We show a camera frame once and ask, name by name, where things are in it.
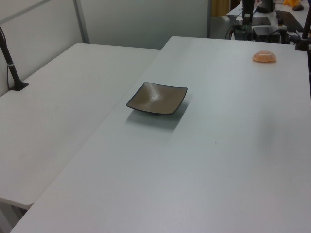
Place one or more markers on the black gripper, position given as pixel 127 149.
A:
pixel 248 8

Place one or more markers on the orange round bread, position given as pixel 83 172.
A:
pixel 264 56

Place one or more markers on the brown square ceramic plate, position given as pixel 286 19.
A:
pixel 158 98

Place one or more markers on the flat black pad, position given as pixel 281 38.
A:
pixel 262 21

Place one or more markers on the dark green device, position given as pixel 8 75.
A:
pixel 239 34

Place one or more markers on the black electronics box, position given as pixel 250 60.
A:
pixel 265 32

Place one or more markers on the dark monitor stand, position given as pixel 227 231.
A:
pixel 266 6

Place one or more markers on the yellow brown panel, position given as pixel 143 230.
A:
pixel 219 7

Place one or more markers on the black keyboard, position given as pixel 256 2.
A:
pixel 289 19

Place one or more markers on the yellow object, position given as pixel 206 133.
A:
pixel 291 2

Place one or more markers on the small brown object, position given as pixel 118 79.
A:
pixel 298 8

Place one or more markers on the grey metal partition post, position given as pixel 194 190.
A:
pixel 208 18

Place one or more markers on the black camera pole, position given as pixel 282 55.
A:
pixel 20 85
pixel 305 31

